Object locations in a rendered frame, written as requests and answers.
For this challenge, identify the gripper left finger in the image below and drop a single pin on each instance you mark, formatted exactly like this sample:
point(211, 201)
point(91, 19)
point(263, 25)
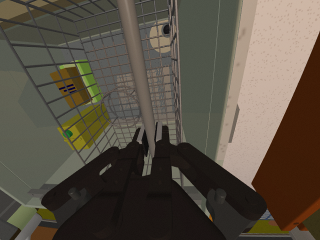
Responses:
point(82, 175)

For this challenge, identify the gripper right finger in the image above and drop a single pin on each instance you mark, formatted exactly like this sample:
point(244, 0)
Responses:
point(215, 172)

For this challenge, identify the grey latch plate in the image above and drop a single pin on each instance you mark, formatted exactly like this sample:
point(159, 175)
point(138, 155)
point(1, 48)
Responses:
point(234, 122)

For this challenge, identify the brown wooden lid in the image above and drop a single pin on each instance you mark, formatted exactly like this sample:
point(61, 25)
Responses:
point(295, 150)

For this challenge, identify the grey-green icebox body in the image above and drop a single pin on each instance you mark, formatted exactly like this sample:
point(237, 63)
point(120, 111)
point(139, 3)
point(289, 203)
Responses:
point(200, 75)

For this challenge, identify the yellow box with green dot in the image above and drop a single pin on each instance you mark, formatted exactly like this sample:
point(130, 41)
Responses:
point(85, 131)

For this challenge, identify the grey metal tube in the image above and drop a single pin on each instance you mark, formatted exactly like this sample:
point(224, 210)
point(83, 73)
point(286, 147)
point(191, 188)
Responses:
point(28, 226)

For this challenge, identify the pale green block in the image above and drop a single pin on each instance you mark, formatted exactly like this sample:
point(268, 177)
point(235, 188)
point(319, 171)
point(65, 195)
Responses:
point(20, 216)

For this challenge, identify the orange box with blue stripes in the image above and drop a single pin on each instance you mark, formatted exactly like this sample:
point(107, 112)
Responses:
point(70, 87)

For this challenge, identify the light green box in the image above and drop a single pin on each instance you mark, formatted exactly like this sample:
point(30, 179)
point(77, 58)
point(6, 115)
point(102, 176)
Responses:
point(88, 72)

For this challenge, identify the cream round roll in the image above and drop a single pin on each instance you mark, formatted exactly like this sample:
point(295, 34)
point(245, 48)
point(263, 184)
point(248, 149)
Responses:
point(157, 43)

